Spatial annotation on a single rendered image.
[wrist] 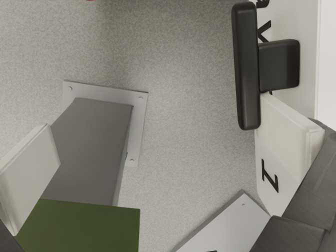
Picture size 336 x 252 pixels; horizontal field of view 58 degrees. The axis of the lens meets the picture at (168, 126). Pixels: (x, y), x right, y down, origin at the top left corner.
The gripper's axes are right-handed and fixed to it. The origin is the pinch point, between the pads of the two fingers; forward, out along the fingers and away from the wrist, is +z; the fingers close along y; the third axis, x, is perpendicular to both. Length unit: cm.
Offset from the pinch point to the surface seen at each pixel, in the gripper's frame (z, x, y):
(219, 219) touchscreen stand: 88, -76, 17
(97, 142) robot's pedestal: 52, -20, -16
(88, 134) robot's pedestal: 56, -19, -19
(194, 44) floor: 91, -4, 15
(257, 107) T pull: -0.2, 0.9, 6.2
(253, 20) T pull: -0.2, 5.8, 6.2
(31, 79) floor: 91, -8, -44
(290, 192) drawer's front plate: 1.3, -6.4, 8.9
